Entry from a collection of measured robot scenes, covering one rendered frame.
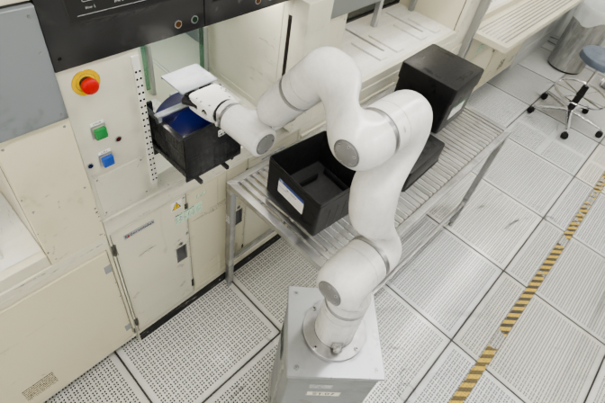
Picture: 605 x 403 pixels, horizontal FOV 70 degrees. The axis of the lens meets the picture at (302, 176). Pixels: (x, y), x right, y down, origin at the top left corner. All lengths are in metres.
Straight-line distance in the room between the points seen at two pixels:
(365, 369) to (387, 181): 0.67
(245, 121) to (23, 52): 0.48
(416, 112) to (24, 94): 0.80
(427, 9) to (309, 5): 1.56
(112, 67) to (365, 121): 0.68
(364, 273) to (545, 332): 1.81
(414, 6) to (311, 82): 2.16
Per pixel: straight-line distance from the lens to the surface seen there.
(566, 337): 2.76
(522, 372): 2.52
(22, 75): 1.08
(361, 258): 1.00
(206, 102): 1.20
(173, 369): 2.13
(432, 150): 1.87
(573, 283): 3.00
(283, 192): 1.56
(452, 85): 2.02
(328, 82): 0.80
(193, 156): 1.30
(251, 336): 2.17
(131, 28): 1.14
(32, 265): 1.47
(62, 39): 1.08
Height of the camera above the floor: 1.99
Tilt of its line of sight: 46 degrees down
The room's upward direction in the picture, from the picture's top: 11 degrees clockwise
